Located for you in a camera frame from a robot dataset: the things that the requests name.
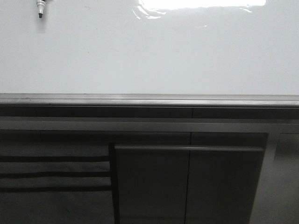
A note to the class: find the white metal frame rail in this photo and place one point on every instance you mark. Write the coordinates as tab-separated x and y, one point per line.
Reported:
150	125

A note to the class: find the white whiteboard marker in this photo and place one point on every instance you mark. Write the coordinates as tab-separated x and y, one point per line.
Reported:
40	6

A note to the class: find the grey cloth with black stripes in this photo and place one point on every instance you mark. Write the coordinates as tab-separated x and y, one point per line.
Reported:
54	166

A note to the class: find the white whiteboard with frame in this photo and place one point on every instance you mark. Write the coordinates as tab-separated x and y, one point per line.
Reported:
193	53

